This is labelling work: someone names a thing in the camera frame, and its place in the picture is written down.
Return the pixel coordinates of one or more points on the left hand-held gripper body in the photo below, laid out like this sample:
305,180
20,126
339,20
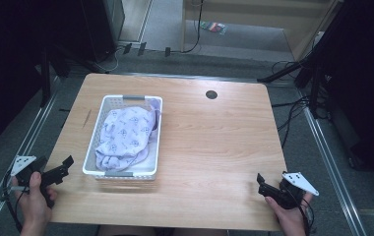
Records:
27,170

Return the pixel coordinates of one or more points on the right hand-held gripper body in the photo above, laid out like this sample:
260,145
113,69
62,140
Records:
290,193

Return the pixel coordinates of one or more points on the person's right hand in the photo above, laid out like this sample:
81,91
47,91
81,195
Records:
290,219

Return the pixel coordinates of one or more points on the person's left hand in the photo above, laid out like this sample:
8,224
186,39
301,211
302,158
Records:
35,206

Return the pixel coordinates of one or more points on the white plastic basket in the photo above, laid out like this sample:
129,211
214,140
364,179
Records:
92,141

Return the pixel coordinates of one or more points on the lavender printed cloth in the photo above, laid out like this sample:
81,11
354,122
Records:
126,134

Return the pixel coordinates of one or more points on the black metal stand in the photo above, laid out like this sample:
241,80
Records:
315,95
45,82

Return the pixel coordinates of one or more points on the dark curtain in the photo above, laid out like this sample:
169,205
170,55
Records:
8,65
365,82

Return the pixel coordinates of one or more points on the black plug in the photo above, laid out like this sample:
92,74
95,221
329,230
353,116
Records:
167,51
127,48

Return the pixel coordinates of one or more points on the black cabinet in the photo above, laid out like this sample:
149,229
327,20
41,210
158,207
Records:
99,29

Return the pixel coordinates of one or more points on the colourful packet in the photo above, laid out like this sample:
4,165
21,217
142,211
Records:
214,27

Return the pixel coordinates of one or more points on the aluminium floor rail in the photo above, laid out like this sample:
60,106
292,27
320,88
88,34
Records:
332,177
17,157

